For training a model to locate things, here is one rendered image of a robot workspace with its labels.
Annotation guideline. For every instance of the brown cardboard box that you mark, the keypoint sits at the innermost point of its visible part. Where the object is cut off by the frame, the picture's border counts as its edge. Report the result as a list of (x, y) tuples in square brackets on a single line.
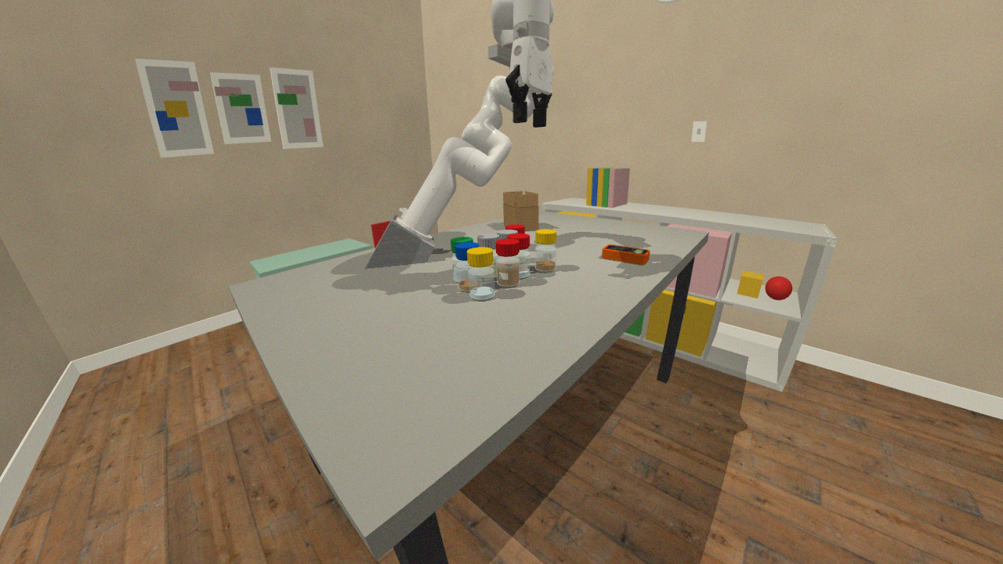
[(521, 209)]

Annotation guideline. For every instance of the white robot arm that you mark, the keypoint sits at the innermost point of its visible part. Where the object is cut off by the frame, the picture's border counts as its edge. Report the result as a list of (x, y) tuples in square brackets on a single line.
[(482, 149)]

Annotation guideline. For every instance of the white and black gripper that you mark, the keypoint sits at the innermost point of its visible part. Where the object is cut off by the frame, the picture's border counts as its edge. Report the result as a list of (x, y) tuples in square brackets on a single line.
[(530, 59)]

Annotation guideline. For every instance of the orange digital multimeter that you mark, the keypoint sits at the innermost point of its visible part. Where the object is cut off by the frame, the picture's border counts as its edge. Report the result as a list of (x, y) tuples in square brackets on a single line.
[(626, 254)]

